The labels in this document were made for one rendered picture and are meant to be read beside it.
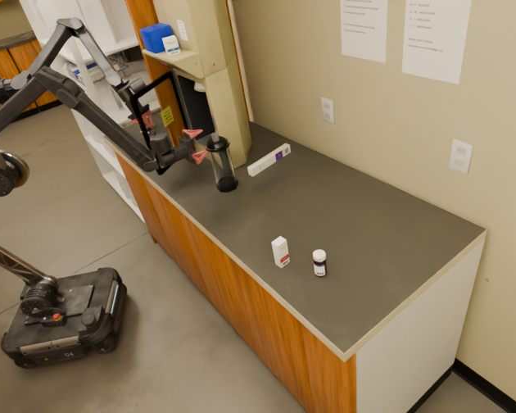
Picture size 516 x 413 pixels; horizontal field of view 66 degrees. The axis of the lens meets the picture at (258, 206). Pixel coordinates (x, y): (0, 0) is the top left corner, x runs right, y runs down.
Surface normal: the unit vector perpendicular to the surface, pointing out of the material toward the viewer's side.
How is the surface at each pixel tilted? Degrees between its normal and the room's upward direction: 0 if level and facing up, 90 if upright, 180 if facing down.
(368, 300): 0
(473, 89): 90
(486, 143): 90
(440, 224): 0
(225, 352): 0
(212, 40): 90
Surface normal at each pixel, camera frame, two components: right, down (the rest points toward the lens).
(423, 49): -0.79, 0.47
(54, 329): -0.16, -0.78
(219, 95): 0.59, 0.41
